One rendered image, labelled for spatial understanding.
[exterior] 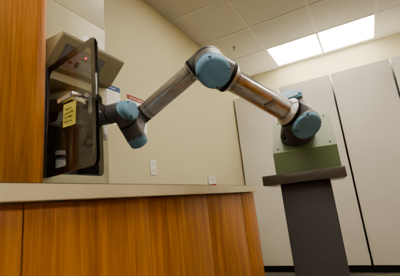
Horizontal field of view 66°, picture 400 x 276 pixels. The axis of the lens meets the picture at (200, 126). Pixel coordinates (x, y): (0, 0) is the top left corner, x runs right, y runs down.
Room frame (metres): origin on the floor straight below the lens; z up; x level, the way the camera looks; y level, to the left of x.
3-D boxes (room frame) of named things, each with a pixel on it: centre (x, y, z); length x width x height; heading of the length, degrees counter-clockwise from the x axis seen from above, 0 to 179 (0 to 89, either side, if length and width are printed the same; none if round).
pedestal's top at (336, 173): (1.39, -0.44, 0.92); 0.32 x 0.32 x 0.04; 69
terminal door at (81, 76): (0.93, 0.41, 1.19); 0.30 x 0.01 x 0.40; 53
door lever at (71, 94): (0.86, 0.37, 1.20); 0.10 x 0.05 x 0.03; 53
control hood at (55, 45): (1.14, 0.43, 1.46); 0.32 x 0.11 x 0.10; 153
